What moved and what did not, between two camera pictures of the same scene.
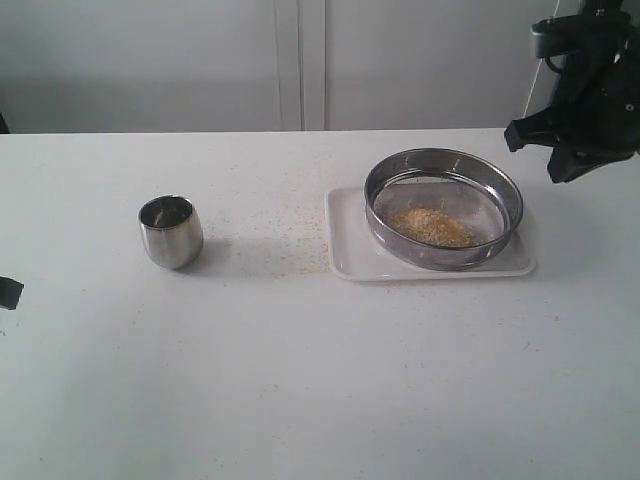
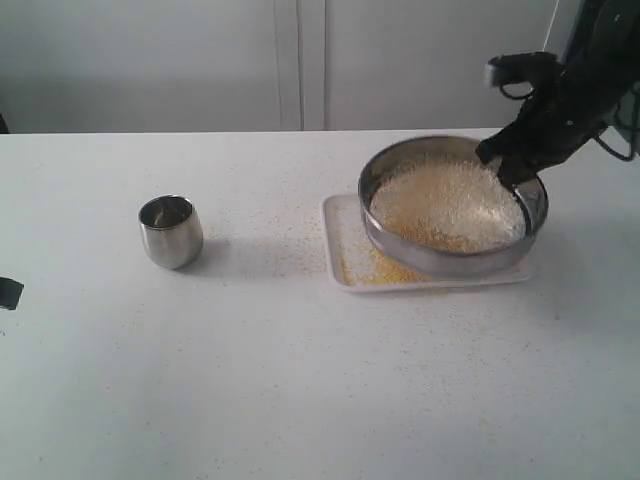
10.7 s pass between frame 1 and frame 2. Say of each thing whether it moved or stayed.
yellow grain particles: moved
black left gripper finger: stayed
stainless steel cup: stayed
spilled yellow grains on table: stayed
